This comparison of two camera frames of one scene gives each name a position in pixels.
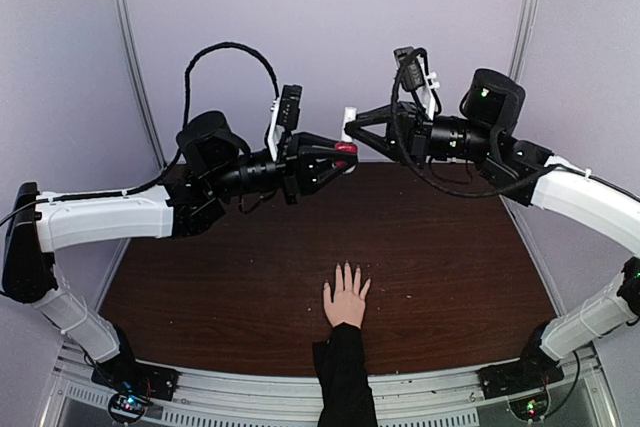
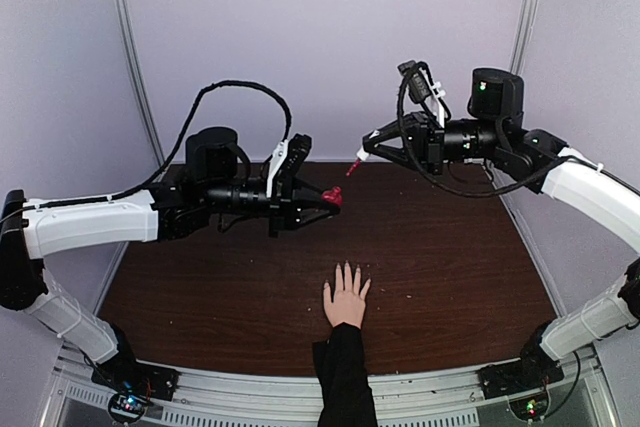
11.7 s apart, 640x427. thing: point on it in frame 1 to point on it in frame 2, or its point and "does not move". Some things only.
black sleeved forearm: (340, 364) does not move
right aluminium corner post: (530, 14) does not move
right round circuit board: (530, 408) does not move
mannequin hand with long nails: (349, 302) does not move
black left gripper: (301, 168) to (284, 190)
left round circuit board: (126, 408) does not move
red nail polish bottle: (348, 147) to (334, 195)
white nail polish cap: (350, 114) to (362, 155)
